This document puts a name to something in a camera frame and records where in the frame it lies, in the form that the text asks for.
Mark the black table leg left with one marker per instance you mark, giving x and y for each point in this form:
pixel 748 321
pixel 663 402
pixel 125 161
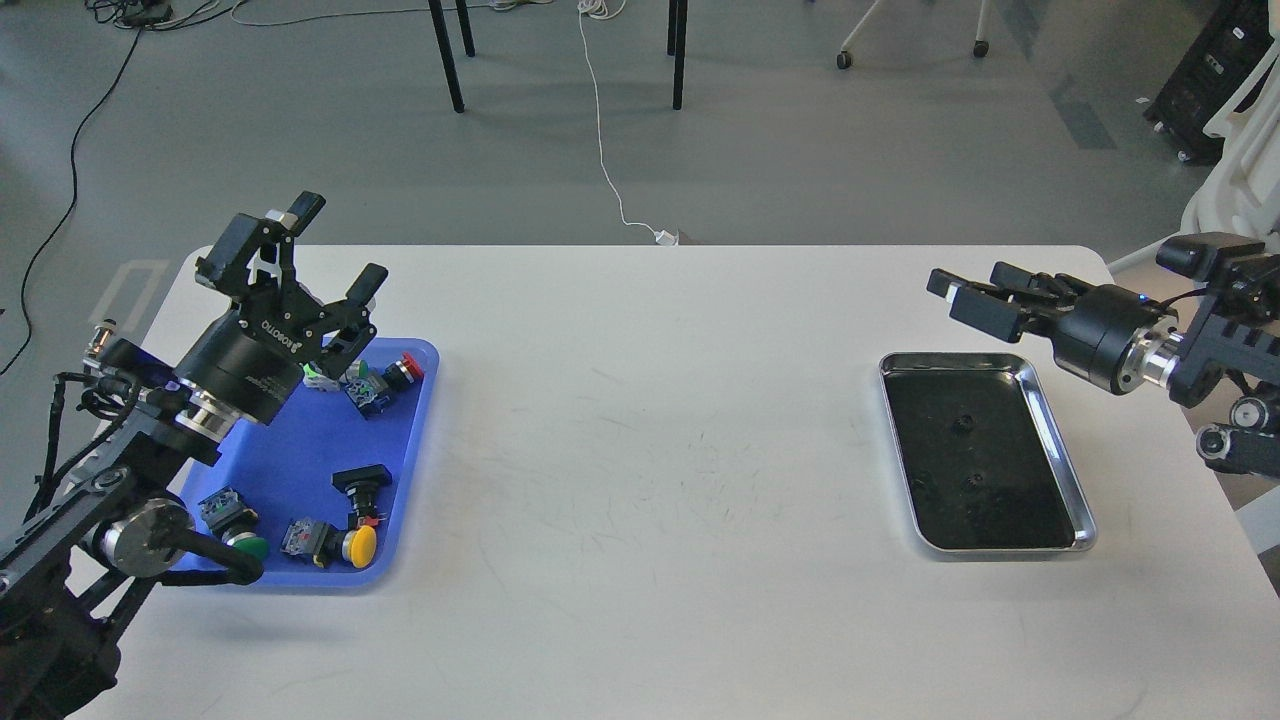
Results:
pixel 443 41

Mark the black Robotiq body image right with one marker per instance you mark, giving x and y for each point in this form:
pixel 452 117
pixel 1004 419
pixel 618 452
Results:
pixel 1100 340

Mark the black cart on wheels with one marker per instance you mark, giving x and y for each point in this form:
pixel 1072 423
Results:
pixel 1230 46

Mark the silver metal tray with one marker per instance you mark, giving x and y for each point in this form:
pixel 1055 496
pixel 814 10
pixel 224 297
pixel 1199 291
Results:
pixel 1032 505

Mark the red push button switch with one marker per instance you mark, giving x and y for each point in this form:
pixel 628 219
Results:
pixel 372 391

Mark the black table leg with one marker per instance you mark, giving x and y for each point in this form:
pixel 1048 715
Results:
pixel 443 41
pixel 676 41

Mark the black Robotiq body image left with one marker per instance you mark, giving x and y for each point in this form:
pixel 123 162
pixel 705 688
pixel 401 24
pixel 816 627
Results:
pixel 250 365

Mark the green round push button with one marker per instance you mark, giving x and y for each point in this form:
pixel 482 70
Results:
pixel 229 518

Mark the black square push button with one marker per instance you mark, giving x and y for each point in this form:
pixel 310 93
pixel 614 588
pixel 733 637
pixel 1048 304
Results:
pixel 361 487

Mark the black table leg right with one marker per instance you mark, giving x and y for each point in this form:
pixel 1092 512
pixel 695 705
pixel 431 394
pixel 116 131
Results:
pixel 676 41

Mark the white chair base with casters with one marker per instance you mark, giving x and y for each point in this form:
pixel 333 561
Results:
pixel 892 30

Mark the yellow push button switch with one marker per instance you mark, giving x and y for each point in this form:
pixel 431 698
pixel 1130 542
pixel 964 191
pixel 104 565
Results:
pixel 320 543

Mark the blue plastic tray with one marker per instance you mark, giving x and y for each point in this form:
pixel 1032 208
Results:
pixel 284 469

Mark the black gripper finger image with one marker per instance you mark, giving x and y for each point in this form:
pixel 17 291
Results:
pixel 983 307
pixel 343 329
pixel 253 262
pixel 1041 289

